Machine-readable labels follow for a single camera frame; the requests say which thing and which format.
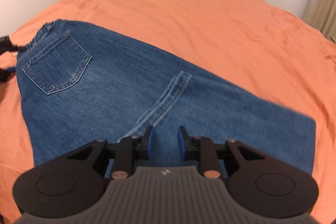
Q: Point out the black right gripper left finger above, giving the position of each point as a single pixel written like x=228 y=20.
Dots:
x=142 y=144

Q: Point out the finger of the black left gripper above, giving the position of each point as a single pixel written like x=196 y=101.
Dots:
x=15 y=48
x=5 y=74

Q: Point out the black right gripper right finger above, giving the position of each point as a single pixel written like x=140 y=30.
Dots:
x=189 y=146

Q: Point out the blue denim jeans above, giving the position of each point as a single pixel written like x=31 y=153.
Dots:
x=80 y=82

